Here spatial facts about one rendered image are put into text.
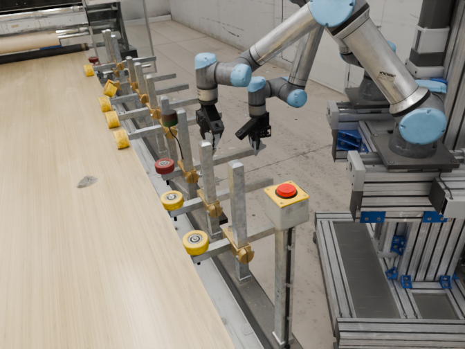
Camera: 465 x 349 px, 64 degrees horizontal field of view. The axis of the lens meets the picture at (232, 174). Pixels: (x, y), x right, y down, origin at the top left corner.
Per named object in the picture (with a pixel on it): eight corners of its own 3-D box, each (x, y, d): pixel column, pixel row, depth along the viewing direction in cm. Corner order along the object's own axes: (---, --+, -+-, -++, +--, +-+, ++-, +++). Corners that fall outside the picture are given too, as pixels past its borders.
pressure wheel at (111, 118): (114, 107, 186) (118, 120, 183) (116, 117, 193) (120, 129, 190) (102, 109, 184) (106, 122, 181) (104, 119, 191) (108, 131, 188)
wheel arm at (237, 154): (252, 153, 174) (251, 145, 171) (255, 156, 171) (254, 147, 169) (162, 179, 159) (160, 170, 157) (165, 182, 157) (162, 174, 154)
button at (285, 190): (288, 187, 80) (289, 181, 80) (299, 197, 77) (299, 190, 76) (272, 192, 79) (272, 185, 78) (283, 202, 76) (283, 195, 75)
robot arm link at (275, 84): (297, 97, 158) (275, 103, 155) (283, 90, 167) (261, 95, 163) (297, 80, 154) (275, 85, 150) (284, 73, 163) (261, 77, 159)
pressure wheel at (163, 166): (174, 177, 164) (170, 155, 158) (179, 186, 158) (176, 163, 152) (156, 182, 162) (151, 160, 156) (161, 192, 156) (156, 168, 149)
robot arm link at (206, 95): (221, 88, 129) (198, 92, 126) (221, 100, 131) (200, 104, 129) (213, 81, 134) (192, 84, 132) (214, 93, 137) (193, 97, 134)
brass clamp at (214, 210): (210, 196, 147) (209, 185, 145) (224, 215, 137) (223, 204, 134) (196, 201, 145) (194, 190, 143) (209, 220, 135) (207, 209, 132)
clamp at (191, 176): (188, 167, 166) (187, 157, 164) (199, 181, 156) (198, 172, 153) (176, 170, 165) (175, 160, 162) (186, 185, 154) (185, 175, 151)
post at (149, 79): (166, 157, 208) (151, 73, 182) (167, 160, 205) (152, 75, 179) (160, 159, 207) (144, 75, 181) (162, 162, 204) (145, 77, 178)
